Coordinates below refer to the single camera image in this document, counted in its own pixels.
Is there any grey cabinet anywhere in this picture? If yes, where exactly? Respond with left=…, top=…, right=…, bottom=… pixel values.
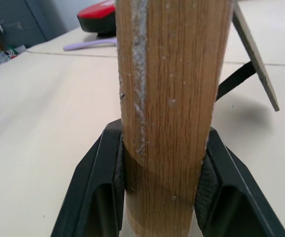
left=0, top=0, right=70, bottom=49

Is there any lilac plastic handle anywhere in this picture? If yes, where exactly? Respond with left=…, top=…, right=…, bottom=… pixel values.
left=63, top=37, right=118, bottom=52

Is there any wooden plank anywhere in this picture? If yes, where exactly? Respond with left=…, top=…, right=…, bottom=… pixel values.
left=115, top=0, right=281, bottom=237

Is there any colourful clutter pile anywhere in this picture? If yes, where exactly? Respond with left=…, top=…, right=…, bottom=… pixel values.
left=0, top=19, right=27, bottom=72

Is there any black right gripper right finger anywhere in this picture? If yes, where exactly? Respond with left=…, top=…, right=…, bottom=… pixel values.
left=195, top=127, right=285, bottom=237

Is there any red and black device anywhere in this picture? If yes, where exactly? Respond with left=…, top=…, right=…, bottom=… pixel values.
left=77, top=0, right=118, bottom=38

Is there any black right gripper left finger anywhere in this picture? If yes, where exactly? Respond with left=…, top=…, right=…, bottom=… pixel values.
left=50, top=118, right=126, bottom=237

